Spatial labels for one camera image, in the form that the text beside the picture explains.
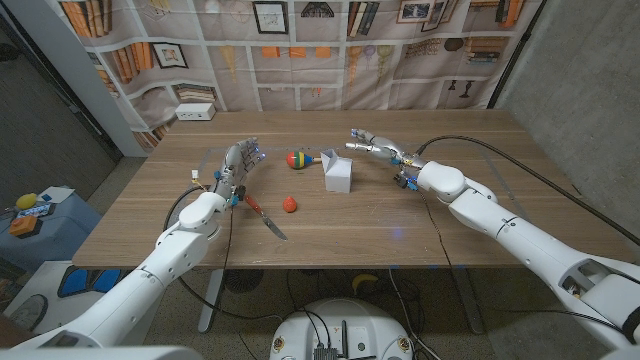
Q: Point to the white milk carton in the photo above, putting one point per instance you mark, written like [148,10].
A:
[339,177]

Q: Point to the grey metal table leg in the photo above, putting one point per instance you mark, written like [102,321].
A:
[210,300]
[470,300]

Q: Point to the orange box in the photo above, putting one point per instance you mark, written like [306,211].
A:
[22,226]

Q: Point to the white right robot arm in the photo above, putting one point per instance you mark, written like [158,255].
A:
[525,240]

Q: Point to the striped wooden maraca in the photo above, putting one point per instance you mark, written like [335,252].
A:
[297,160]

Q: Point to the white power strip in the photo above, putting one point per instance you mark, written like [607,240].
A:
[195,111]

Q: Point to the white paper sheet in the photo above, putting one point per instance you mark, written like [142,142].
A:
[57,195]

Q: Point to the black round fan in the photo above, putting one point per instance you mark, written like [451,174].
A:
[244,281]

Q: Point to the yellow toy banana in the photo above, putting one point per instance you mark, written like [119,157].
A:
[364,281]

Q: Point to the printed bookshelf backdrop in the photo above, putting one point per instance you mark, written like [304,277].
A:
[320,75]

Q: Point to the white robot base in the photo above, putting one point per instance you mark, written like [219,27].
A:
[345,320]

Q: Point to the blue-grey stool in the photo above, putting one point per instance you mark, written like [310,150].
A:
[55,235]

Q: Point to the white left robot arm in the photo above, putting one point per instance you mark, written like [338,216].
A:
[160,265]

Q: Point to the black pole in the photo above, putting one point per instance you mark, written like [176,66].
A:
[515,55]

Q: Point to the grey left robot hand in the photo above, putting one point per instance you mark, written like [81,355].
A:
[237,165]

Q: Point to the blue floor pad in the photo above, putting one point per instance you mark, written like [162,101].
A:
[90,281]

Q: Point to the yellow toy lemon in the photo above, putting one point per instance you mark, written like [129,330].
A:
[26,201]

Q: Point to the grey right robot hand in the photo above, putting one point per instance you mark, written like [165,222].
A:
[390,149]

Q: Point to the red toy strawberry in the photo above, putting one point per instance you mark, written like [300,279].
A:
[289,205]

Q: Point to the grey pillar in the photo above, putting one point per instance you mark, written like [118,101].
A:
[75,75]

